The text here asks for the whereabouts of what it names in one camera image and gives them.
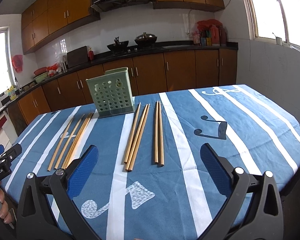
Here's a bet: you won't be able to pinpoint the wooden chopstick two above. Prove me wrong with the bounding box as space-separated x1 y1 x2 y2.
54 114 85 169

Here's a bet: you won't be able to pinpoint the wooden chopstick one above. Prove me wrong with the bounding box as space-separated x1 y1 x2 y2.
47 117 73 171

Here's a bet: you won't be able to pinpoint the wooden chopstick three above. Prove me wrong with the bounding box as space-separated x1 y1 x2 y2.
62 113 93 169

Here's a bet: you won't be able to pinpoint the wooden chopstick four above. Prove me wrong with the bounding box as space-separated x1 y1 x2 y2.
69 115 93 165

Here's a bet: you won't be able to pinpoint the wooden chopstick six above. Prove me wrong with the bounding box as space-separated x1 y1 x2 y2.
123 103 148 171

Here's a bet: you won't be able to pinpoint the wooden chopstick seven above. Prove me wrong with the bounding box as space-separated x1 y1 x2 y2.
126 104 149 172

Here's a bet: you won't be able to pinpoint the wooden chopstick five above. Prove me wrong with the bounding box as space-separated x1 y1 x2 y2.
123 103 141 164

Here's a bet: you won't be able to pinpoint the wooden chopstick nine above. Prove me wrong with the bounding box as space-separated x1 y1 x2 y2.
158 101 165 166

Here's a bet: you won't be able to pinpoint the wooden chopstick eight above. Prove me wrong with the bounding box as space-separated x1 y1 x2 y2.
154 102 159 164

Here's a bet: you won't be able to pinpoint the left human hand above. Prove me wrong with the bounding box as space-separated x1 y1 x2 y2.
0 188 13 224

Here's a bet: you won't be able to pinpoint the yellow detergent bottle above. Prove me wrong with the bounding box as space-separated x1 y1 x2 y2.
7 86 17 101

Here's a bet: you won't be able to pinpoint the stacked basins on counter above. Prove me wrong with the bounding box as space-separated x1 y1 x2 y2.
34 63 58 83

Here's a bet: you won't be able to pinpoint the blue striped tablecloth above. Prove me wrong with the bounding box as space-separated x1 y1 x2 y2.
2 85 300 239

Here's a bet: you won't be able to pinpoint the green perforated utensil holder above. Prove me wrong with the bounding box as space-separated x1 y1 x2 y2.
86 67 135 118

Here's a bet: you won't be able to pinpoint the dark cutting board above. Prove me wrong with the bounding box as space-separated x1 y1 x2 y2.
67 46 89 68

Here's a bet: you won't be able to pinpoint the red bottle on counter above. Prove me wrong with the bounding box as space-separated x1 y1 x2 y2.
88 48 94 61

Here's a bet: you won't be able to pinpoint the black wok left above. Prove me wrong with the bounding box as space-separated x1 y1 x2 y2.
107 37 129 54

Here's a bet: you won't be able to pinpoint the upper wooden cabinets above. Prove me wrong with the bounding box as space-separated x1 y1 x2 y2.
21 0 225 54

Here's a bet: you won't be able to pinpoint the wooden cabinets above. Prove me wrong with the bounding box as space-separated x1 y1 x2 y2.
6 48 237 134
21 0 225 54

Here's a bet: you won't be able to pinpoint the lower wooden cabinets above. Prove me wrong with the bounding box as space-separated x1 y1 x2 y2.
6 48 237 134

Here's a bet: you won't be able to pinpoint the white cup on windowsill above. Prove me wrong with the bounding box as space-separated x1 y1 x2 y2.
276 37 283 46

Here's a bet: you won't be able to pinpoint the lidded wok right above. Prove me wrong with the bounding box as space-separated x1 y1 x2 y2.
134 33 157 47

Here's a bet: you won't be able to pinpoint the red bag and condiment bottles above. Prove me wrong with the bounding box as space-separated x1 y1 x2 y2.
192 19 228 47

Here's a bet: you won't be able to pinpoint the red plastic bag on wall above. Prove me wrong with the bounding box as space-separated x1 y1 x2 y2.
12 54 23 73

